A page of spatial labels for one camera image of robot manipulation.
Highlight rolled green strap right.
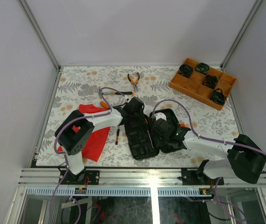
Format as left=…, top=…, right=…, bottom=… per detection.
left=209, top=88, right=227, bottom=105

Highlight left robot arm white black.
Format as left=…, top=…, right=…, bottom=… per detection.
left=54, top=97, right=144, bottom=184

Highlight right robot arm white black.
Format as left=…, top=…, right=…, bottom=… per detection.
left=151, top=118, right=266, bottom=184

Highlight orange black screwdriver left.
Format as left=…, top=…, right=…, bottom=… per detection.
left=100, top=101, right=109, bottom=110

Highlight small hammer black grip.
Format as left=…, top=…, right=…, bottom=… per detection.
left=99, top=88, right=133, bottom=98

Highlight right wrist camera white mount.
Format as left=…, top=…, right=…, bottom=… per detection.
left=154, top=112, right=167, bottom=121

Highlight aluminium frame rail front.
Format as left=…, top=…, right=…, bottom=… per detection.
left=18, top=167, right=266, bottom=198

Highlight rolled dark strap middle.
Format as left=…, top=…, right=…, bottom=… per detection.
left=202, top=74, right=219, bottom=88

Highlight rolled green strap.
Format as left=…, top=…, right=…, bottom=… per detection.
left=195, top=62, right=210, bottom=75
left=209, top=88, right=227, bottom=105

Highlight rolled green strap top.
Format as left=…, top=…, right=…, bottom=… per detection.
left=195, top=62, right=210, bottom=75

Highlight orange handled pliers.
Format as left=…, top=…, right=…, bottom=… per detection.
left=127, top=72, right=140, bottom=92

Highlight small black orange screwdriver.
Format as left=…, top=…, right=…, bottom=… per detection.
left=115, top=128, right=120, bottom=145

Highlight red cloth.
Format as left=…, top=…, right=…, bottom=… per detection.
left=58, top=104, right=111, bottom=162

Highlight black plastic tool case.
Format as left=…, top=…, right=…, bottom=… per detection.
left=124, top=109, right=191, bottom=160

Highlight black orange screwdriver large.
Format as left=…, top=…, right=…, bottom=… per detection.
left=145, top=118, right=154, bottom=148

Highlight orange wooden divided tray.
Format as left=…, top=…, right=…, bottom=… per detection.
left=169, top=58, right=237, bottom=111

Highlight rolled dark strap top-left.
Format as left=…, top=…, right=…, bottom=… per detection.
left=179, top=64, right=194, bottom=77

